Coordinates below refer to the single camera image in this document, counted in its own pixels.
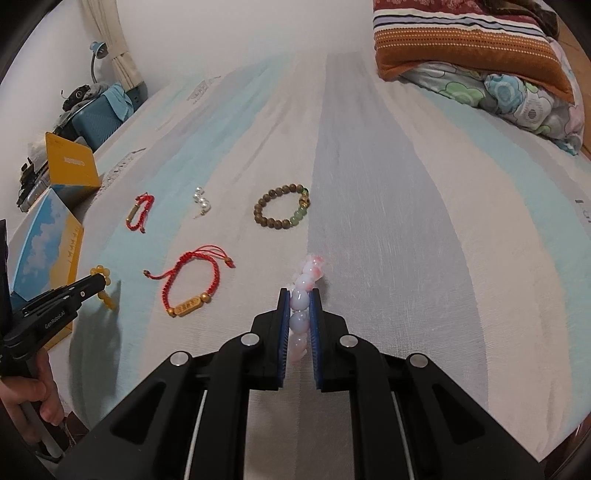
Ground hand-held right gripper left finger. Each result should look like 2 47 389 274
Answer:
55 287 291 480

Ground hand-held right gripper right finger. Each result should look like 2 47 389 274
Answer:
308 288 550 480

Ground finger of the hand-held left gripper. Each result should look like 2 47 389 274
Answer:
18 274 109 315

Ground yellow bead bracelet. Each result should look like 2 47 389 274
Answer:
90 264 119 311

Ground pink white bead bracelet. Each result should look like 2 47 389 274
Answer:
287 253 328 365

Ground blue yellow cardboard box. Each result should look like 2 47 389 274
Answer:
9 132 101 349

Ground small red cord bracelet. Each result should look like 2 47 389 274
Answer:
126 193 155 233

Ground red cord gold bar bracelet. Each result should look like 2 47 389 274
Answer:
143 247 234 318

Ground wooden bead bracelet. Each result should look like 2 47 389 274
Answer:
253 184 311 228

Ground white pearl jewelry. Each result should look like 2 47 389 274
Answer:
192 186 213 219

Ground person's left hand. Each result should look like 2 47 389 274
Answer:
0 354 65 457

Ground silver suitcase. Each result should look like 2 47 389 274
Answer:
17 161 51 213

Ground dark small boxes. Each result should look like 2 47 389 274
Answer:
20 158 47 184

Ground teal suitcase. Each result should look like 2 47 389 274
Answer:
71 85 139 151

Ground teal cloth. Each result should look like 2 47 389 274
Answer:
102 85 134 121

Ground black device on suitcase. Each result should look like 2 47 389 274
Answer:
60 85 93 112

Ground blue desk lamp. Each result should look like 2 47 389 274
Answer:
89 41 110 84

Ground beige curtain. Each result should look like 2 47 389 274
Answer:
81 0 146 90

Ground floral pillow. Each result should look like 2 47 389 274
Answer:
406 62 585 155

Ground striped orange pillow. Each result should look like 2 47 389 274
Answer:
373 0 575 104

